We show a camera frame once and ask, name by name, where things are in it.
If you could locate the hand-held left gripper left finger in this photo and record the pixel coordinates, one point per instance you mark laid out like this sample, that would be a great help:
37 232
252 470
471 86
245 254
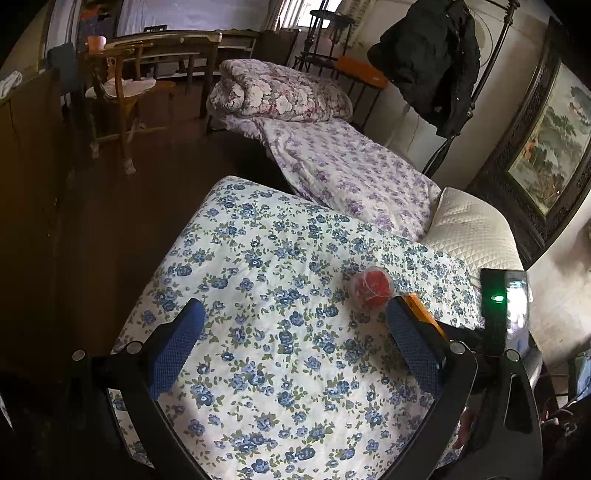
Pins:
178 341

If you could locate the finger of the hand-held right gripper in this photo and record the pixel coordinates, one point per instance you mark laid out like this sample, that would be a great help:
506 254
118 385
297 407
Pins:
461 336

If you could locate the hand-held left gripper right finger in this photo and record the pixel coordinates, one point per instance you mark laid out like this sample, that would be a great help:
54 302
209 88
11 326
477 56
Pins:
413 341

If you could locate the orange green box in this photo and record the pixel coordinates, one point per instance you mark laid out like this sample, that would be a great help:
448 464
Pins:
422 314

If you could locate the red ball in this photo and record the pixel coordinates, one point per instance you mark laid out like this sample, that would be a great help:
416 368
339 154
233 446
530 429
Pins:
371 286

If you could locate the blue floral blanket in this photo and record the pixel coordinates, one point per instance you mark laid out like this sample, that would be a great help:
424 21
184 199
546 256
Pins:
277 346

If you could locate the white quilted pillow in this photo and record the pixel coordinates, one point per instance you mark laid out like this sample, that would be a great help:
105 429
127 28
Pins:
471 226

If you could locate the purple floral bedsheet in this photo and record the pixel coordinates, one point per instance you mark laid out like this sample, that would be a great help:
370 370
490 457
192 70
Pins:
351 170

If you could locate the black metal coat rack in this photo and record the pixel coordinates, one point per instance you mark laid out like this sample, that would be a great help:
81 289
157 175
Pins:
443 147

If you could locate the dark framed landscape painting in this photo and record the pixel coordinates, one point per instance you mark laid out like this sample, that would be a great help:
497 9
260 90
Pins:
545 138

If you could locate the brown wooden cabinet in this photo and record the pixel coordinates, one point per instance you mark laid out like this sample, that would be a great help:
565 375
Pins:
27 184

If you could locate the light wooden chair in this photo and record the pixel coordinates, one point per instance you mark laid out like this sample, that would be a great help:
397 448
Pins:
120 110

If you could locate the white seat cushion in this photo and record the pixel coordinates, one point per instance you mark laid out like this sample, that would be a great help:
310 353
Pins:
120 87

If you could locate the folded floral quilt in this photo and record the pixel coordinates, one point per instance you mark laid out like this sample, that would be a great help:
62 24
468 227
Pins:
277 92

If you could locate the flat orange box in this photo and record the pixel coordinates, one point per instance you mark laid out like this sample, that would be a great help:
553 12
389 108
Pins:
362 74

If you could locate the black jacket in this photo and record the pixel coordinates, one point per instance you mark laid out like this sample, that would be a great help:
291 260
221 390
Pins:
429 55

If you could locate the blue chair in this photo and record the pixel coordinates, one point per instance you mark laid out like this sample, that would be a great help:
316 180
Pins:
62 69

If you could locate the wooden desk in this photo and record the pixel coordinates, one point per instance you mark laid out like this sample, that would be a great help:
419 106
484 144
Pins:
184 44

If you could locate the white cloth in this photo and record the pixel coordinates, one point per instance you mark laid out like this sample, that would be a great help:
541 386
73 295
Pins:
10 83

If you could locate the orange cup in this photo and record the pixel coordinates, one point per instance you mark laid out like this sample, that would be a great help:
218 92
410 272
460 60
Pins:
96 42

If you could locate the black spindle chair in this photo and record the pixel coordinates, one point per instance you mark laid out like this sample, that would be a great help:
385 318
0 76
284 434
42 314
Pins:
323 37

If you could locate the white sheet cover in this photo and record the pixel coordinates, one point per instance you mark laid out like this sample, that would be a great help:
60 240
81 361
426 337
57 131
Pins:
194 16

